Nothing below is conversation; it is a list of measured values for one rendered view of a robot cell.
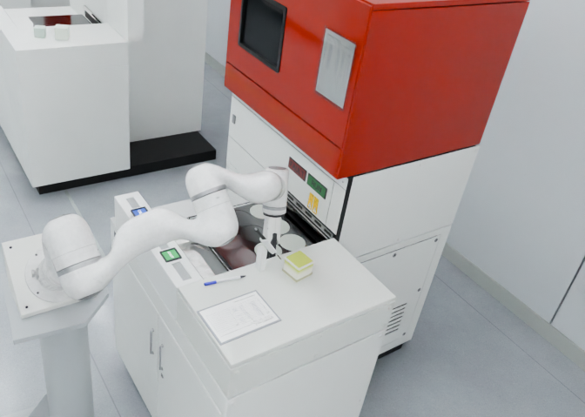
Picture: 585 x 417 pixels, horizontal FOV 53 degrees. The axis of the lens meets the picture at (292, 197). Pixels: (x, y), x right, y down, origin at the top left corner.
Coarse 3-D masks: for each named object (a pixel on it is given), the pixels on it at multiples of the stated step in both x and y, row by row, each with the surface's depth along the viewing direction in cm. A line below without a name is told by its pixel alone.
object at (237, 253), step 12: (252, 204) 238; (240, 216) 230; (252, 216) 231; (240, 228) 223; (252, 228) 224; (240, 240) 217; (252, 240) 218; (228, 252) 210; (240, 252) 211; (252, 252) 212; (228, 264) 205; (240, 264) 206
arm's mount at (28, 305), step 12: (12, 240) 184; (24, 240) 186; (36, 240) 188; (12, 252) 184; (24, 252) 185; (12, 264) 183; (24, 264) 185; (12, 276) 182; (24, 276) 184; (12, 288) 185; (24, 288) 183; (24, 300) 182; (36, 300) 184; (72, 300) 190; (24, 312) 182; (36, 312) 184
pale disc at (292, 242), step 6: (288, 234) 224; (294, 234) 225; (282, 240) 220; (288, 240) 221; (294, 240) 221; (300, 240) 222; (282, 246) 217; (288, 246) 218; (294, 246) 218; (300, 246) 219
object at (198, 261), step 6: (192, 246) 213; (186, 252) 210; (192, 252) 211; (192, 258) 208; (198, 258) 209; (192, 264) 205; (198, 264) 206; (204, 264) 206; (198, 270) 203; (204, 270) 204; (210, 270) 204; (204, 276) 201; (210, 276) 202
